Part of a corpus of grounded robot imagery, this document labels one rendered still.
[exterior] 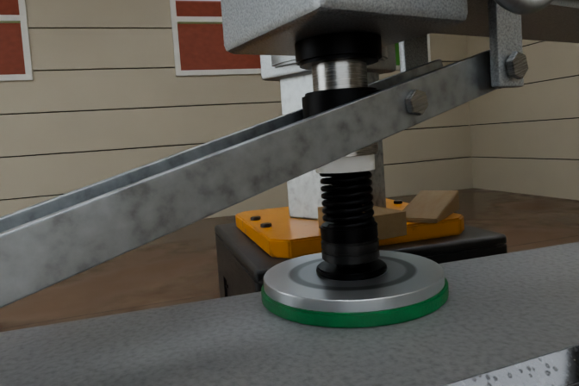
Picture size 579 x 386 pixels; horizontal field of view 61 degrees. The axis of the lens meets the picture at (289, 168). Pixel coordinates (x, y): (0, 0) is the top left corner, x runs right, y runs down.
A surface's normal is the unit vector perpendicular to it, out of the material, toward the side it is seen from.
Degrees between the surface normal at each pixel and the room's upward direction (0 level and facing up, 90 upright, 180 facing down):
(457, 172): 90
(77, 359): 0
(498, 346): 0
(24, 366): 0
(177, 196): 90
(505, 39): 90
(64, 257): 90
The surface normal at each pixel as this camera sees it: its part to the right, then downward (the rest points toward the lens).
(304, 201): -0.69, 0.09
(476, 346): -0.07, -1.00
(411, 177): 0.30, 0.04
